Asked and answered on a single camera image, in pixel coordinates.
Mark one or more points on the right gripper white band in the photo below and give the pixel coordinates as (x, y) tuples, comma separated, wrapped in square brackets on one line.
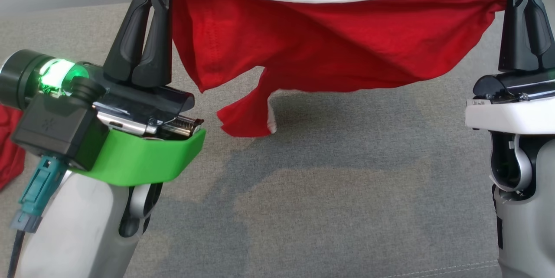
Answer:
[(516, 115)]

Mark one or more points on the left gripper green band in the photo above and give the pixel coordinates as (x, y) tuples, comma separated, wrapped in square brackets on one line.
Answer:
[(147, 156)]

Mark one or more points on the red shirt white trim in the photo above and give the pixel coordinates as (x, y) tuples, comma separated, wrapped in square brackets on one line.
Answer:
[(11, 156)]

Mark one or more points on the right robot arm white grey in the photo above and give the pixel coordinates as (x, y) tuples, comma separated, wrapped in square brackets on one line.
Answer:
[(529, 234)]

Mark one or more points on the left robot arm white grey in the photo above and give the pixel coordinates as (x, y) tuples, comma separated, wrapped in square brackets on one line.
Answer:
[(82, 226)]

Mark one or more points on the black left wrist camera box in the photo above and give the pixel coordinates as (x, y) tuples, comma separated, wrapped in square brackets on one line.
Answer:
[(60, 130)]

